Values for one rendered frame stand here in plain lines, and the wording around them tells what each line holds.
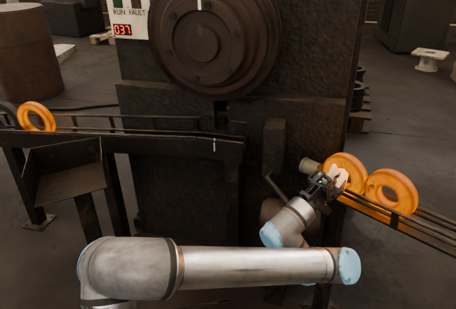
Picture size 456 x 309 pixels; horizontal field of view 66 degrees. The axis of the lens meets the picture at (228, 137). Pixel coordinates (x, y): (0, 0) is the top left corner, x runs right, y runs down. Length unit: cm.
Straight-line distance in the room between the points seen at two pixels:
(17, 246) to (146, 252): 161
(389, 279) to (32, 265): 175
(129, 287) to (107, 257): 7
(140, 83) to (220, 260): 100
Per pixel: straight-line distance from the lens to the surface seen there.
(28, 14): 392
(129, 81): 162
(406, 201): 115
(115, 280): 72
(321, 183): 113
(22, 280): 208
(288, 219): 106
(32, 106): 185
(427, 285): 198
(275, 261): 86
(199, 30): 116
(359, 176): 120
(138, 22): 151
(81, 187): 145
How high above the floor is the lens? 141
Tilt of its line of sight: 29 degrees down
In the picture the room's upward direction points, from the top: 1 degrees counter-clockwise
